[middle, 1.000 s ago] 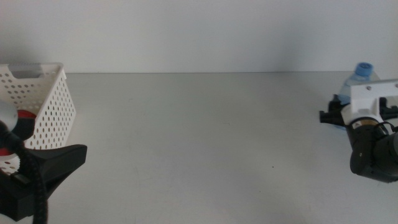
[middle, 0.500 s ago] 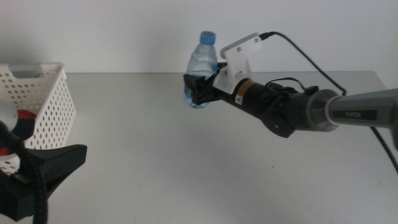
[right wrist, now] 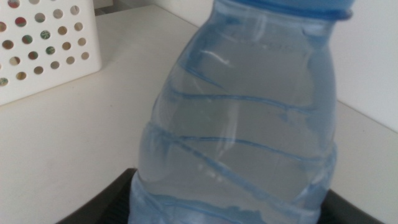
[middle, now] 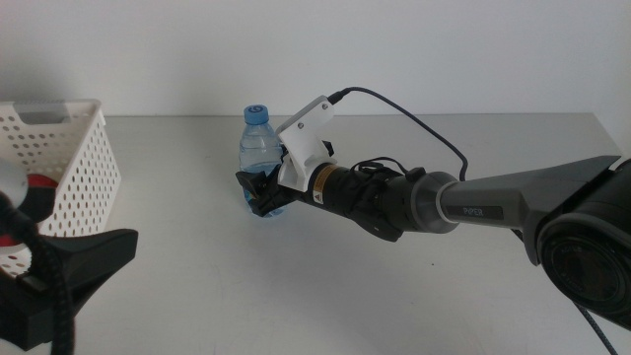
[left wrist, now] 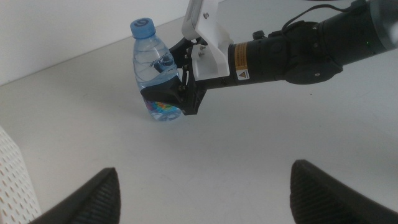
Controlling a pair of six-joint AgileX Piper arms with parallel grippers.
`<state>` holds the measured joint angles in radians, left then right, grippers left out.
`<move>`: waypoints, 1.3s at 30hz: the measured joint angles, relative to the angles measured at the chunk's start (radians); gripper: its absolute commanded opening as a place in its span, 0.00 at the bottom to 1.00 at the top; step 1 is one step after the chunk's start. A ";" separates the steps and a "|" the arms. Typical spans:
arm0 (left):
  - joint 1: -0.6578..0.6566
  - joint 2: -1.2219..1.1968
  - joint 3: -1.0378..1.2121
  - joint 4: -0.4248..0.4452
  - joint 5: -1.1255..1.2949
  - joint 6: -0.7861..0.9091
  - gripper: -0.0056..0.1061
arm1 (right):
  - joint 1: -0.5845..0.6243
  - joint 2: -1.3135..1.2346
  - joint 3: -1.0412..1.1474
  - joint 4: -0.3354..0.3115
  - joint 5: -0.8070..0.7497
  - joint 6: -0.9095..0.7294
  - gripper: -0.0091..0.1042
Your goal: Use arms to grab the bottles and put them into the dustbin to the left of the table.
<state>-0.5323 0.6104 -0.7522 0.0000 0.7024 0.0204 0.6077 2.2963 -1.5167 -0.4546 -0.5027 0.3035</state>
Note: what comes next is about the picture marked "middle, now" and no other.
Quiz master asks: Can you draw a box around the red soda can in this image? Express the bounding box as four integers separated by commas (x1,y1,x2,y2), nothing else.
0,173,61,250

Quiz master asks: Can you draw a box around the white perforated plastic basket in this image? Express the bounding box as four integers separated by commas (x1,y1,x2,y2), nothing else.
0,100,122,277

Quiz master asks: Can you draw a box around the black braided left camera cable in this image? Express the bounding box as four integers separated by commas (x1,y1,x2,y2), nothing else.
0,185,78,355

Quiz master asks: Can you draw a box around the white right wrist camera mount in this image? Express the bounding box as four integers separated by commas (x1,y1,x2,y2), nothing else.
274,95,339,192

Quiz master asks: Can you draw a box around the clear water bottle blue label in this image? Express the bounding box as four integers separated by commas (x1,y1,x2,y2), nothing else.
238,104,288,220

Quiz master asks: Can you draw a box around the thin black right gripper wire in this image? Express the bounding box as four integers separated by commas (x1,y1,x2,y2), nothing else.
353,156,426,181

